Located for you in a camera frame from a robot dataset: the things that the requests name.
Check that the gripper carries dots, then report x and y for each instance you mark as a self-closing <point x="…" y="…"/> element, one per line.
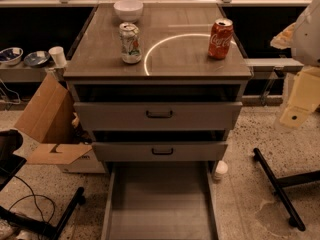
<point x="309" y="37"/>

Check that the black chair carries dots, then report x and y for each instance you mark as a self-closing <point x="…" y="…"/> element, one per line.
<point x="10" y="141"/>

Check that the red coke can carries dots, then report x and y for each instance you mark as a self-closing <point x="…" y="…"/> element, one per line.
<point x="220" y="38"/>

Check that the white ceramic bowl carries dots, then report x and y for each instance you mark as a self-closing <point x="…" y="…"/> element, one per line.
<point x="129" y="10"/>

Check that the white paper cup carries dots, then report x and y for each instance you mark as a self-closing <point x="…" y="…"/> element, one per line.
<point x="58" y="56"/>

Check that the bottom grey drawer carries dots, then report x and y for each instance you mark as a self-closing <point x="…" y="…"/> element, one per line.
<point x="160" y="201"/>

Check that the white cup on floor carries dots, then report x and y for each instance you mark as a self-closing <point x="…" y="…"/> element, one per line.
<point x="221" y="170"/>

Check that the brown cardboard box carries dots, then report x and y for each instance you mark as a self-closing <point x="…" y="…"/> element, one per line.
<point x="47" y="119"/>

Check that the black stand leg right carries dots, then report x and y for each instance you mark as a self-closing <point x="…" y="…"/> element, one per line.
<point x="279" y="185"/>

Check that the grey drawer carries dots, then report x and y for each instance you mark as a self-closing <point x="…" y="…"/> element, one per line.
<point x="158" y="116"/>
<point x="159" y="151"/>
<point x="160" y="201"/>

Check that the top grey drawer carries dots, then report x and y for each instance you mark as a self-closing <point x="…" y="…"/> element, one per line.
<point x="158" y="116"/>

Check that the white green soda can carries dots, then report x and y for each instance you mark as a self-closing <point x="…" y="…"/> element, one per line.
<point x="130" y="46"/>

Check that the middle grey drawer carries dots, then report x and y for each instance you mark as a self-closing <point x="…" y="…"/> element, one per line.
<point x="159" y="151"/>

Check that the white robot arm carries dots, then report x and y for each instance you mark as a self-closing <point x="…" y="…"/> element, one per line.
<point x="303" y="38"/>

